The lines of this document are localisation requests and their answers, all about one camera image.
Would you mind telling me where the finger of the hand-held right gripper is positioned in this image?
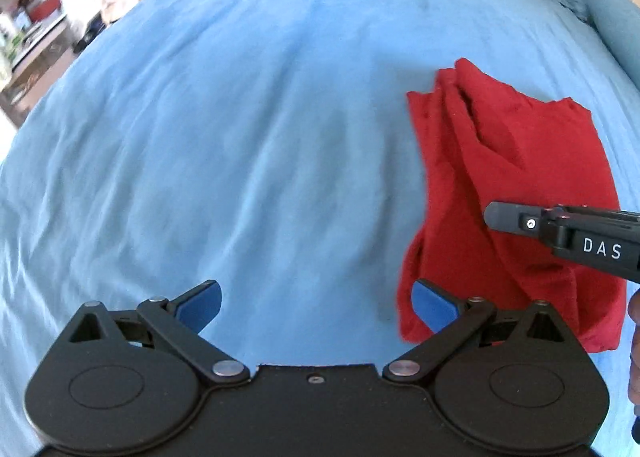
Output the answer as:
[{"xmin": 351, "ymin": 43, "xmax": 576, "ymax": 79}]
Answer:
[{"xmin": 483, "ymin": 202, "xmax": 552, "ymax": 241}]

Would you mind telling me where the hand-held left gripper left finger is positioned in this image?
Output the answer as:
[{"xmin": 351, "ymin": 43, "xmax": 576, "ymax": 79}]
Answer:
[{"xmin": 59, "ymin": 279, "xmax": 251, "ymax": 385}]

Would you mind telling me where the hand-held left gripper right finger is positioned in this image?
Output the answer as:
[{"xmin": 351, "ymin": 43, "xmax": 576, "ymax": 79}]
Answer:
[{"xmin": 382, "ymin": 278, "xmax": 577, "ymax": 385}]

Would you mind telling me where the red long-sleeve sweater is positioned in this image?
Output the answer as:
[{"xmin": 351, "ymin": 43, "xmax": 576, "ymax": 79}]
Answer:
[{"xmin": 397, "ymin": 57, "xmax": 628, "ymax": 355}]

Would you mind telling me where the person's right hand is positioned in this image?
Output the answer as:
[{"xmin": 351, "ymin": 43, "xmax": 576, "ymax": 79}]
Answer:
[{"xmin": 627, "ymin": 287, "xmax": 640, "ymax": 410}]

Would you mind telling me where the blue rolled duvet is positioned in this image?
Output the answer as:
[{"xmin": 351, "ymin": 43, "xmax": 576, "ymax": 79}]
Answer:
[{"xmin": 544, "ymin": 0, "xmax": 640, "ymax": 88}]

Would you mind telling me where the white shelf unit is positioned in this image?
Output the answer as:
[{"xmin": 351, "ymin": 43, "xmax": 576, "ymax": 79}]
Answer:
[{"xmin": 0, "ymin": 0, "xmax": 143, "ymax": 130}]

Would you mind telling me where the red box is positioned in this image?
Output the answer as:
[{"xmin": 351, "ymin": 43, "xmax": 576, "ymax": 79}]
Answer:
[{"xmin": 29, "ymin": 0, "xmax": 64, "ymax": 22}]

